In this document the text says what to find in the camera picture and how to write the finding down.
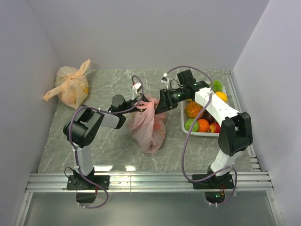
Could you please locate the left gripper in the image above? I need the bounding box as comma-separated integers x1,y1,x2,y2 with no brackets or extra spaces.
121,93,157,116

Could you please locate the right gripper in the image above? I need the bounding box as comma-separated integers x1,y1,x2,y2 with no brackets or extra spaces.
155,87,189,114

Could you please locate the pink plastic bag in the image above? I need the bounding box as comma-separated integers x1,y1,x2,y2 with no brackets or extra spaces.
127,95,166,153

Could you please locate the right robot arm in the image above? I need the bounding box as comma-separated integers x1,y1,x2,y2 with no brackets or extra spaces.
155,66,253,188

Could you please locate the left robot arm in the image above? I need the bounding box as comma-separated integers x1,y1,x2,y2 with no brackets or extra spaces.
63,94,148,189

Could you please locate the fake orange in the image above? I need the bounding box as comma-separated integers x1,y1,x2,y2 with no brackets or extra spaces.
198,119,209,132

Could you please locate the fake peach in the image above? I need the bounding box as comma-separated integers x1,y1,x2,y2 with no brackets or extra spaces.
208,122,221,133

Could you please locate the green fake lettuce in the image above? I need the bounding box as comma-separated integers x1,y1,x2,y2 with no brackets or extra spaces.
213,80,223,92

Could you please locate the yellow fake lemon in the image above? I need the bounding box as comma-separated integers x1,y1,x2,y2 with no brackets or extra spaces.
215,92,228,102

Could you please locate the orange tied plastic bag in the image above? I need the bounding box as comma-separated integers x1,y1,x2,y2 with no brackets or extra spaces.
43,59,91,109

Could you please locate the white plastic fruit basket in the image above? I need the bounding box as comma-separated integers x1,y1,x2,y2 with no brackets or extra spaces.
180,81,228,137

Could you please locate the orange spiky fruit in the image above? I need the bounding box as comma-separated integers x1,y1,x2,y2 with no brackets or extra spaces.
184,101,203,118

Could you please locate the green custard apple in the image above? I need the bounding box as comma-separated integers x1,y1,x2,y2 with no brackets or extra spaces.
184,119,199,132

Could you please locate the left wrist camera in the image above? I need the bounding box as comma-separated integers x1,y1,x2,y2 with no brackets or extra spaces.
132,82,143,97

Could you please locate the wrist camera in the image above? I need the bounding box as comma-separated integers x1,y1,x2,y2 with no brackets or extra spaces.
160,73,169,85
132,82,143,97

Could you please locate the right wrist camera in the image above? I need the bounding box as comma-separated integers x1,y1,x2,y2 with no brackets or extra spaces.
160,73,169,85

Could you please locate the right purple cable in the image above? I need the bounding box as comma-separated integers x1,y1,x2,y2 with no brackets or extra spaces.
164,65,237,207

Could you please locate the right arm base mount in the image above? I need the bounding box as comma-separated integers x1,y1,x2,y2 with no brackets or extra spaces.
192,172,237,207

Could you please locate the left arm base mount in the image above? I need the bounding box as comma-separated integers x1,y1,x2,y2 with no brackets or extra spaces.
66,175,110,204

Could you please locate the aluminium rail frame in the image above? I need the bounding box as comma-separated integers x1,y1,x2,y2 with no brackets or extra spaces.
14,70,283,226

